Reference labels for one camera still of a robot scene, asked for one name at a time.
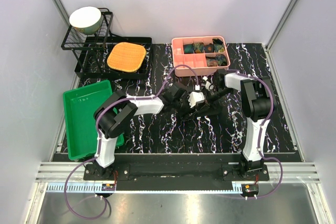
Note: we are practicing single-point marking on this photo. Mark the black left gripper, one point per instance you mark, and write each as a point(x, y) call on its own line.
point(188, 108)

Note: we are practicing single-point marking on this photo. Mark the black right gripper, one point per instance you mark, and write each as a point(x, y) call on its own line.
point(210, 100)

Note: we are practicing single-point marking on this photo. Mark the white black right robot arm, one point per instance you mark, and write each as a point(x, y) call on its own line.
point(258, 104)

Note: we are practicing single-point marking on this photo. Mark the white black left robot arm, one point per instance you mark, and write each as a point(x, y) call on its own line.
point(113, 116)

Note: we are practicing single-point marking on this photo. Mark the rolled colourful large tie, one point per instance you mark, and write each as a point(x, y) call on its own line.
point(218, 60)

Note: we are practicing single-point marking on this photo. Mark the pink divided organizer box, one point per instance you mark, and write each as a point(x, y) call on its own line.
point(190, 64)

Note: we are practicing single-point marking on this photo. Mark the rolled orange dark tie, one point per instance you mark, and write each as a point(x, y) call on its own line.
point(209, 48)

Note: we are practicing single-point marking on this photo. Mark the rolled black green tie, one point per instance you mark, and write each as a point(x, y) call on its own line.
point(219, 45)

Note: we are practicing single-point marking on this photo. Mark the rolled green patterned tie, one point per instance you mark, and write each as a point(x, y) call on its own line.
point(198, 47)

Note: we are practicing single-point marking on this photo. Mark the rolled dark teal tie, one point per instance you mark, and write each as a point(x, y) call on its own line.
point(188, 49)

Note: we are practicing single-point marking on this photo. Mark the orange woven square mat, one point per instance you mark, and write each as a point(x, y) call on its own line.
point(126, 57)

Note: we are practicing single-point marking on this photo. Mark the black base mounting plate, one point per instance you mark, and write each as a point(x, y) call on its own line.
point(216, 166)

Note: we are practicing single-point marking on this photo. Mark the green plastic tray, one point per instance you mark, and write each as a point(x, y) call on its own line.
point(79, 106)

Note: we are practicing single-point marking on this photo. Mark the white green ceramic bowl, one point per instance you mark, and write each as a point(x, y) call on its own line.
point(86, 20)

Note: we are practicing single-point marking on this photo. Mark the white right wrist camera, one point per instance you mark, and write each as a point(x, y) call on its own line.
point(207, 84)

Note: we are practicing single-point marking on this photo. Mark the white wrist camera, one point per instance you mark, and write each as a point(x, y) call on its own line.
point(207, 84)
point(195, 98)

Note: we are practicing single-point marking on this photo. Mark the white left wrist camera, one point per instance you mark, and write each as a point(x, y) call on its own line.
point(195, 98)

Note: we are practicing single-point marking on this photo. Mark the black wire dish rack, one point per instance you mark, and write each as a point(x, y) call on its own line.
point(92, 51)

